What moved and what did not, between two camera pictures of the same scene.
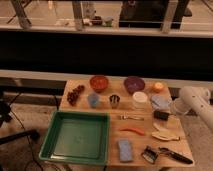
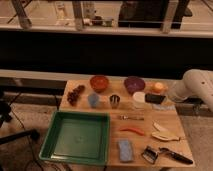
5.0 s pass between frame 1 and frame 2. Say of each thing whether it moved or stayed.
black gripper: moved
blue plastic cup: stayed
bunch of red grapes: stayed
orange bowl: stayed
